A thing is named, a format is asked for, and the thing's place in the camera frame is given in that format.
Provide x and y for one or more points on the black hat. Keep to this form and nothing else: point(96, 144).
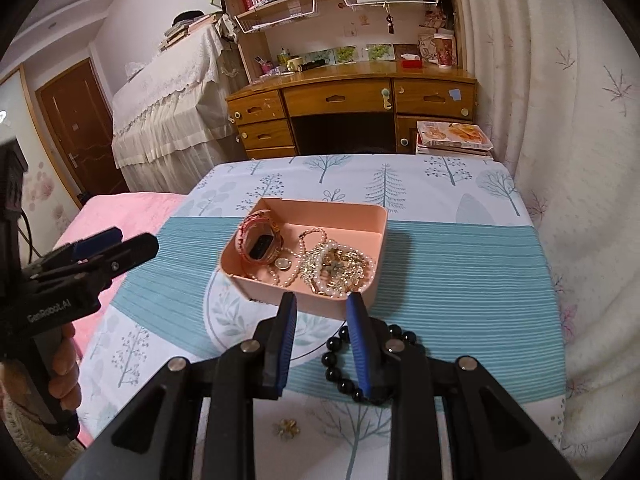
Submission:
point(188, 16)

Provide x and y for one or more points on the pink blanket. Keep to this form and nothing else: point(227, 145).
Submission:
point(130, 210)

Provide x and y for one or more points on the gold flower brooch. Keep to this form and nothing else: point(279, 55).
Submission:
point(286, 429)

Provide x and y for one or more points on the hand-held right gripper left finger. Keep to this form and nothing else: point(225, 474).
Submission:
point(287, 347)

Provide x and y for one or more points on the hanging keys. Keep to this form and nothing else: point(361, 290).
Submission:
point(390, 24)

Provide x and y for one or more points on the pile of books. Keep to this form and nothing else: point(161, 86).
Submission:
point(182, 32)

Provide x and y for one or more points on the small pink container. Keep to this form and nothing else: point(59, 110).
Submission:
point(267, 68)

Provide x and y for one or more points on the small red box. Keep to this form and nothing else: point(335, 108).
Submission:
point(411, 64)

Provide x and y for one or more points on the brown wooden door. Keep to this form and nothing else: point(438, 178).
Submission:
point(75, 120)

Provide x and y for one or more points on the floral mug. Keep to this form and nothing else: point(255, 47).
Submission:
point(445, 52)

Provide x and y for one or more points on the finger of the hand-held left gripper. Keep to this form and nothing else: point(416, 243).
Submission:
point(97, 244)
point(125, 257)

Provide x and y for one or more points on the covered piano with cloth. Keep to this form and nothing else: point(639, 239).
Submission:
point(165, 110)

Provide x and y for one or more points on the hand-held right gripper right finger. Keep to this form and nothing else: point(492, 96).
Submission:
point(362, 350)

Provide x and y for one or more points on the yellow mug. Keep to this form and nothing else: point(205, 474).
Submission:
point(294, 64)

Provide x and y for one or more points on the stack of picture books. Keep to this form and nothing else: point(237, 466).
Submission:
point(452, 135)

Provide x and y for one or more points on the pink plastic box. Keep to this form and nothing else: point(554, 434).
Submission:
point(350, 220)

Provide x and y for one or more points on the round white gem brooch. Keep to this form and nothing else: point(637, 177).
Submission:
point(283, 263)

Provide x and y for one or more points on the black flashlight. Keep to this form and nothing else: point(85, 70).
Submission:
point(313, 65)

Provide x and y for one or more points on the green leaf picture card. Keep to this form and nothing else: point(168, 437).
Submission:
point(380, 51)
point(345, 54)

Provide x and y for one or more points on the wooden bookshelf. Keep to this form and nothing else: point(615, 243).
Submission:
point(246, 52)

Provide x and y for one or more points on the tree-printed tablecloth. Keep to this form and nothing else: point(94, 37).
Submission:
point(450, 285)

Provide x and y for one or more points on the white leaf-print curtain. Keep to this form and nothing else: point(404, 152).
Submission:
point(550, 110)

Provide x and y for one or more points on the wooden desk with drawers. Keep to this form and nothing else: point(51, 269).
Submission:
point(340, 97)

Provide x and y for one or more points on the person's left hand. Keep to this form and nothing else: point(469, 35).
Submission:
point(65, 355)

